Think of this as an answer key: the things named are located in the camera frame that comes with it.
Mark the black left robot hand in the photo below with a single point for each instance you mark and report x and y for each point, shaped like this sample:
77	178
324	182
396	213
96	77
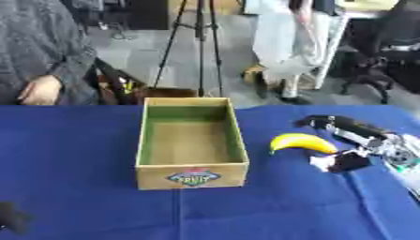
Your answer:
11	217

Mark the person's hand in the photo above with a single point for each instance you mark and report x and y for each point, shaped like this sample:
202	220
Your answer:
41	90

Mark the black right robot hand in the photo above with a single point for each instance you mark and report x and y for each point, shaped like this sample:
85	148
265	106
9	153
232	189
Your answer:
350	126

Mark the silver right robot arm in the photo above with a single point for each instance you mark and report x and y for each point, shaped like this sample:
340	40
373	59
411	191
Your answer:
406	157

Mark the tan cardboard box green inside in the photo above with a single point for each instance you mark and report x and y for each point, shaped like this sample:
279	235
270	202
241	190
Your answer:
191	178

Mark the yellow toy banana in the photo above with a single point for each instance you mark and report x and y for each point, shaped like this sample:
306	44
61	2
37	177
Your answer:
301	141

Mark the black office chair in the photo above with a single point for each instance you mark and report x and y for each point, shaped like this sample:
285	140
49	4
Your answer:
383	53

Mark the person in light trousers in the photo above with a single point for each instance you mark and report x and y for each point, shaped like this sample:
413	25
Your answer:
295	47

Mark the brown bag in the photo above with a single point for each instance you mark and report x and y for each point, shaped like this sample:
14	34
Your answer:
145	92

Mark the black tripod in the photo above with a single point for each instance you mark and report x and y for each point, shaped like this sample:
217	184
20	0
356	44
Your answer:
198	43

